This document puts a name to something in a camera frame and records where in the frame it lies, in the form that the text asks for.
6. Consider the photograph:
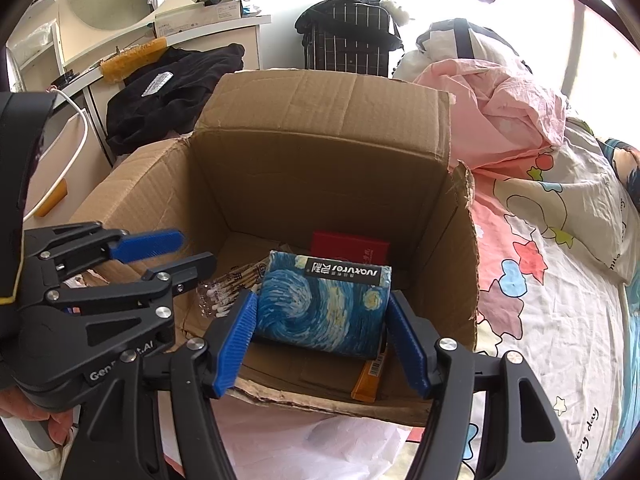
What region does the black clothing pile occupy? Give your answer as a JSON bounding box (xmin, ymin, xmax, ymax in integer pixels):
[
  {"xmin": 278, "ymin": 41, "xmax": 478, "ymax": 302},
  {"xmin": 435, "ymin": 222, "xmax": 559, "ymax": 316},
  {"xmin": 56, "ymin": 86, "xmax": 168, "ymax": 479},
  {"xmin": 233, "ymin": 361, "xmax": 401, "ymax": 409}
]
[{"xmin": 106, "ymin": 44, "xmax": 245, "ymax": 156}]

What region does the starry night tissue pack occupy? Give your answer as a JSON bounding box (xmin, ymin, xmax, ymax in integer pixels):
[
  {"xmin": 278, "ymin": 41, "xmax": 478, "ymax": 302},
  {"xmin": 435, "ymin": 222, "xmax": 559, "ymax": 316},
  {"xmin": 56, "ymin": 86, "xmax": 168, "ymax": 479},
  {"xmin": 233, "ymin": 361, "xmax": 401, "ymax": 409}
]
[{"xmin": 256, "ymin": 250, "xmax": 392, "ymax": 360}]

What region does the black striped suitcase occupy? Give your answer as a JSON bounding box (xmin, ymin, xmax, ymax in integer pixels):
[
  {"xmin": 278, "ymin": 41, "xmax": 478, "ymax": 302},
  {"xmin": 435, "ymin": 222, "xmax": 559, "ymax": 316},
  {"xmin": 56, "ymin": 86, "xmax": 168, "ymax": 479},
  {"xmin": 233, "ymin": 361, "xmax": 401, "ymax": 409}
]
[{"xmin": 295, "ymin": 0, "xmax": 404, "ymax": 77}]

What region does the red item in box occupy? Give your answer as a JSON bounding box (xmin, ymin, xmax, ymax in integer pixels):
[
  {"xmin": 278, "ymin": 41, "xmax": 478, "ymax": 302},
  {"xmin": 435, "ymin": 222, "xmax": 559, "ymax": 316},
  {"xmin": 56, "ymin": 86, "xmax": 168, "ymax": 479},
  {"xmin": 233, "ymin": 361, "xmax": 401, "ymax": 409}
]
[{"xmin": 310, "ymin": 231, "xmax": 390, "ymax": 266}]

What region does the pink crumpled blanket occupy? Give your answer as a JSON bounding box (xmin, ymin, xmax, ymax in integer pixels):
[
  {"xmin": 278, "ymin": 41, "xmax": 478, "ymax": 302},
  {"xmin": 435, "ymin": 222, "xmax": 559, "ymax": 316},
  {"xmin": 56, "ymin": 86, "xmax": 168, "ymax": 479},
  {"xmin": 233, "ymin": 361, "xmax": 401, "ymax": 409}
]
[{"xmin": 414, "ymin": 58, "xmax": 566, "ymax": 169}]

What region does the clear cotton swab pack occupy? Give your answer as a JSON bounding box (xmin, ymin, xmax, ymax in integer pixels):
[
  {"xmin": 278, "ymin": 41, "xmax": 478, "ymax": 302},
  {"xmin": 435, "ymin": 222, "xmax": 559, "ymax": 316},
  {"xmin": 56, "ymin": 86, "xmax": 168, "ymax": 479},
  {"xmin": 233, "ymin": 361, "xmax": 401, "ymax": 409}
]
[{"xmin": 196, "ymin": 258, "xmax": 268, "ymax": 318}]

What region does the white dresser desk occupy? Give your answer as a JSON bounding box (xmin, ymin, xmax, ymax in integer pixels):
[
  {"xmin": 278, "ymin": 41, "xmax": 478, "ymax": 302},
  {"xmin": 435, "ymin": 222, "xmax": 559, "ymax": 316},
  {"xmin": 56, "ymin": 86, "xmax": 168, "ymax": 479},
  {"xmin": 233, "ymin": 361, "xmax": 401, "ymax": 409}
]
[{"xmin": 8, "ymin": 0, "xmax": 271, "ymax": 228}]

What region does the white box on desk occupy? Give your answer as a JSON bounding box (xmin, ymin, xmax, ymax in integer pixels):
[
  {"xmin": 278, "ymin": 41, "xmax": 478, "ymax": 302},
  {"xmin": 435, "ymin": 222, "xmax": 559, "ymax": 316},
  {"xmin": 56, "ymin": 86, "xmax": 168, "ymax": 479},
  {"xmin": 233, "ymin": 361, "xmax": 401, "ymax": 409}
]
[{"xmin": 154, "ymin": 0, "xmax": 242, "ymax": 37}]

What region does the cartoon printed bed sheet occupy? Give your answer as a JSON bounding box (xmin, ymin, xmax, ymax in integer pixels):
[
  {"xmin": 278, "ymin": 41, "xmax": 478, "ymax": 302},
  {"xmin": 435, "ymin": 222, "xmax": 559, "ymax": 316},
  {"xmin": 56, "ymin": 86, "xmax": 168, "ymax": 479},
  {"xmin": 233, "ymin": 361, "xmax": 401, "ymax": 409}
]
[{"xmin": 472, "ymin": 118, "xmax": 639, "ymax": 479}]

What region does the yellow brush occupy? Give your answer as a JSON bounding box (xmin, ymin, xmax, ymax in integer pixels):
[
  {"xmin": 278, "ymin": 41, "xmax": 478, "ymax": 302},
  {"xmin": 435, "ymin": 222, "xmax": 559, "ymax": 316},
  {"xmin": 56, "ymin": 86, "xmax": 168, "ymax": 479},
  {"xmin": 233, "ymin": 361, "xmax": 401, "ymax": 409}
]
[{"xmin": 100, "ymin": 37, "xmax": 168, "ymax": 84}]

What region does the white cable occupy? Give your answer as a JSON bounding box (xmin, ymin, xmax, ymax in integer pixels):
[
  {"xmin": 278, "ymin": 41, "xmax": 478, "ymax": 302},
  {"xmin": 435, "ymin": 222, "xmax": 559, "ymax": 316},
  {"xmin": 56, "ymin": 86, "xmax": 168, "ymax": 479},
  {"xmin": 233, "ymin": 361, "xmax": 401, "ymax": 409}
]
[{"xmin": 22, "ymin": 88, "xmax": 90, "ymax": 224}]

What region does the brown cardboard box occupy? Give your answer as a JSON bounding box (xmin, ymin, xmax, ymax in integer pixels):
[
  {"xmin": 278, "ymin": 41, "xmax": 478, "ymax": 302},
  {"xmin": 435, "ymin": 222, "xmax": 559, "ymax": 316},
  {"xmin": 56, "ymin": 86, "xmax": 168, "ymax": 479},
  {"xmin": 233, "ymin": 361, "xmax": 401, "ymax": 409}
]
[{"xmin": 69, "ymin": 68, "xmax": 482, "ymax": 428}]

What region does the dark patterned pillow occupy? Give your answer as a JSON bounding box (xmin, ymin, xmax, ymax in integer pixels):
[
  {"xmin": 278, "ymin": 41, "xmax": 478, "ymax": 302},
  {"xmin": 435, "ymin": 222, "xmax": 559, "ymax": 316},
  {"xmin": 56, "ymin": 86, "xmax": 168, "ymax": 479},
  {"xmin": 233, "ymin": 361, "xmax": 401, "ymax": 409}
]
[{"xmin": 599, "ymin": 139, "xmax": 640, "ymax": 208}]

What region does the white plastic bag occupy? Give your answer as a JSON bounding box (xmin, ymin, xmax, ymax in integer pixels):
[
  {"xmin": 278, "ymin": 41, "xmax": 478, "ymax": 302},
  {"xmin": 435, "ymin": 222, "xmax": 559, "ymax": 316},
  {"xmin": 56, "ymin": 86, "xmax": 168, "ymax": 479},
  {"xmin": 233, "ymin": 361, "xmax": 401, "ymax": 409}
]
[{"xmin": 212, "ymin": 396, "xmax": 416, "ymax": 479}]

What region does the orange tube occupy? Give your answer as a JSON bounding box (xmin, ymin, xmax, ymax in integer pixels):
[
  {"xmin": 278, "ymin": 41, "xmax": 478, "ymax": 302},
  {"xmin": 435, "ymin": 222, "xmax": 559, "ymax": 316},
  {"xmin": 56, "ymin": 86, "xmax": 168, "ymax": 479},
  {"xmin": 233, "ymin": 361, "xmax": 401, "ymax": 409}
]
[{"xmin": 350, "ymin": 344, "xmax": 388, "ymax": 403}]

